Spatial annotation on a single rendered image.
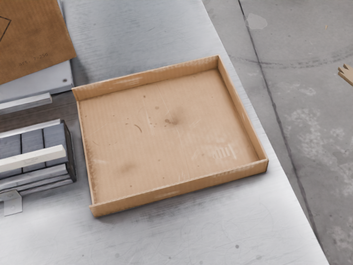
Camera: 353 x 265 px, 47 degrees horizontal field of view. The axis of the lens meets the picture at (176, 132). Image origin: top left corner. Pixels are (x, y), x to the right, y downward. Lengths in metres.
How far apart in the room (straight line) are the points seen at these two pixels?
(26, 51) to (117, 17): 0.25
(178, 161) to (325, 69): 1.45
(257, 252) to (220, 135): 0.22
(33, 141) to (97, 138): 0.11
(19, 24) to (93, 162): 0.29
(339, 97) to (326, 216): 0.60
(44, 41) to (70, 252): 0.41
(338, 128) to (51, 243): 1.42
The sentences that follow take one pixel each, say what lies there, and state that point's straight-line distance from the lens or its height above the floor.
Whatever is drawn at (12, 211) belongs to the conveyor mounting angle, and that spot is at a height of 0.83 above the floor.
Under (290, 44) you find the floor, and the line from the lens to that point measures 2.16.
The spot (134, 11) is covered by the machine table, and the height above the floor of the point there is 0.83.
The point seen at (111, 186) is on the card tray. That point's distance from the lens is 0.71.
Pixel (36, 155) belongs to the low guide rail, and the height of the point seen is 0.91.
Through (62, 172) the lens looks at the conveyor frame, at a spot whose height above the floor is 0.87.
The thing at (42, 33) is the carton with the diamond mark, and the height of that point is 0.94.
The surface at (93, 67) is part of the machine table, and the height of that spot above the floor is 0.83.
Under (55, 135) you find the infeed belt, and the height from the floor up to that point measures 0.88.
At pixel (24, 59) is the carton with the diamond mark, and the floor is 0.89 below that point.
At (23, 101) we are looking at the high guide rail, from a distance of 0.69.
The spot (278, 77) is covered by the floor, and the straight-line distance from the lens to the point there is 1.99.
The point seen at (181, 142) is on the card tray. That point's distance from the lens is 0.74.
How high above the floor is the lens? 1.45
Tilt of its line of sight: 55 degrees down
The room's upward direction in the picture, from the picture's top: 6 degrees counter-clockwise
